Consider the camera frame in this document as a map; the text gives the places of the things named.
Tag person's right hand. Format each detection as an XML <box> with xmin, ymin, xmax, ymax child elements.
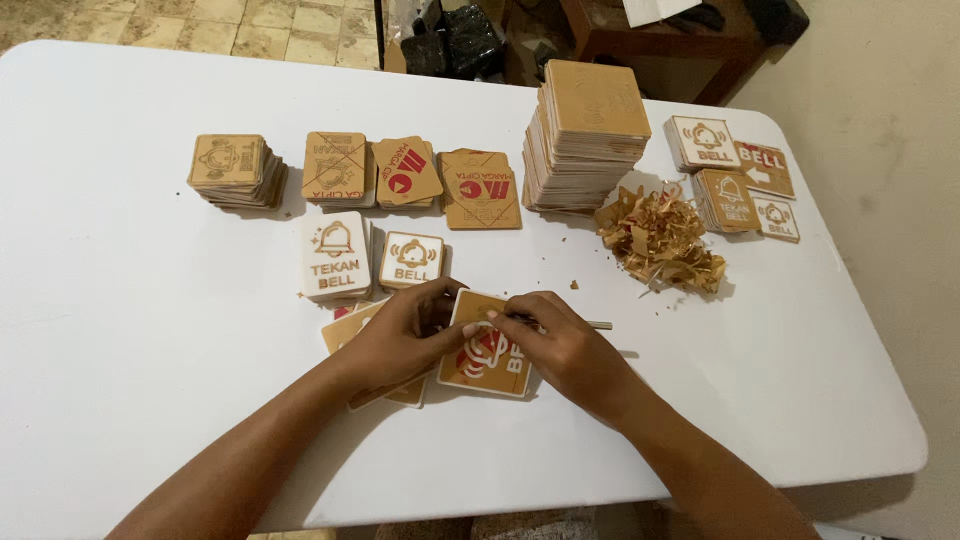
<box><xmin>487</xmin><ymin>291</ymin><xmax>640</xmax><ymax>426</ymax></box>

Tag person's left hand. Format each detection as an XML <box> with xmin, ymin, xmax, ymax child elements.
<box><xmin>339</xmin><ymin>276</ymin><xmax>482</xmax><ymax>400</ymax></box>

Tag thin metal pick tool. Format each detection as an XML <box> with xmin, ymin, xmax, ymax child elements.
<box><xmin>517</xmin><ymin>315</ymin><xmax>615</xmax><ymax>332</ymax></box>

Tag tan bell plaque red print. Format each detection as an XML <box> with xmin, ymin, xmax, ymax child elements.
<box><xmin>436</xmin><ymin>288</ymin><xmax>534</xmax><ymax>399</ymax></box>

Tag tan masked plaque white edge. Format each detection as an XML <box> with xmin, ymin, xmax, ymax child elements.
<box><xmin>321</xmin><ymin>298</ymin><xmax>429</xmax><ymax>411</ymax></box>

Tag stack of square white plaques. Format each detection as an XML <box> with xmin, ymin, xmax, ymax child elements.
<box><xmin>378</xmin><ymin>230</ymin><xmax>447</xmax><ymax>292</ymax></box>

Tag stack of tall white plaques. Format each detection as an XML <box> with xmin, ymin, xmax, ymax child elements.
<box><xmin>299</xmin><ymin>210</ymin><xmax>374</xmax><ymax>303</ymax></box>

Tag pile of peeled tape scraps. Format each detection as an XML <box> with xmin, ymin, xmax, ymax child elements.
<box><xmin>594</xmin><ymin>182</ymin><xmax>728</xmax><ymax>296</ymax></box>

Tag stack of large logo plaques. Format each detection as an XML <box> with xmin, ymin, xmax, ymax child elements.
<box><xmin>436</xmin><ymin>147</ymin><xmax>523</xmax><ymax>231</ymax></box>

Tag stack of red logo plaques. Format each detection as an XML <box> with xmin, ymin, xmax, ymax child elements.
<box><xmin>371</xmin><ymin>135</ymin><xmax>445</xmax><ymax>210</ymax></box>

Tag stack of crossed tan plaques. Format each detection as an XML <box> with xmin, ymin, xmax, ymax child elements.
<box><xmin>301</xmin><ymin>131</ymin><xmax>377</xmax><ymax>210</ymax></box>

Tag stack of tan tall signs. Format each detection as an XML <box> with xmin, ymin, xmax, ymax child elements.
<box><xmin>690</xmin><ymin>168</ymin><xmax>763</xmax><ymax>234</ymax></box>

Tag tall stack of tan plaques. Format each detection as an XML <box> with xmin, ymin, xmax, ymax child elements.
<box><xmin>522</xmin><ymin>59</ymin><xmax>653</xmax><ymax>216</ymax></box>

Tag stack of tan bell plaques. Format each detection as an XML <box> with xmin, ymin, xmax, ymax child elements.
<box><xmin>186</xmin><ymin>133</ymin><xmax>289</xmax><ymax>210</ymax></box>

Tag small white bell sign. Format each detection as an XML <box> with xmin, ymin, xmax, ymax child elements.
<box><xmin>751</xmin><ymin>195</ymin><xmax>801</xmax><ymax>244</ymax></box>

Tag stack of white bell signs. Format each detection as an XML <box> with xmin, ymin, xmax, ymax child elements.
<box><xmin>663</xmin><ymin>114</ymin><xmax>743</xmax><ymax>174</ymax></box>

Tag tan sign with white arrow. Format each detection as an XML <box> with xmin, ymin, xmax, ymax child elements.
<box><xmin>732</xmin><ymin>140</ymin><xmax>797</xmax><ymax>201</ymax></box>

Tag black plastic bags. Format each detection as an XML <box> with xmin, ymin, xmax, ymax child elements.
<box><xmin>399</xmin><ymin>3</ymin><xmax>507</xmax><ymax>81</ymax></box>

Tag brown wooden table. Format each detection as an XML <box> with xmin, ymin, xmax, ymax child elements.
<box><xmin>558</xmin><ymin>0</ymin><xmax>768</xmax><ymax>107</ymax></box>

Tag white paper sheet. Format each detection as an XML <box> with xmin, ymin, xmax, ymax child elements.
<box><xmin>621</xmin><ymin>0</ymin><xmax>704</xmax><ymax>29</ymax></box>

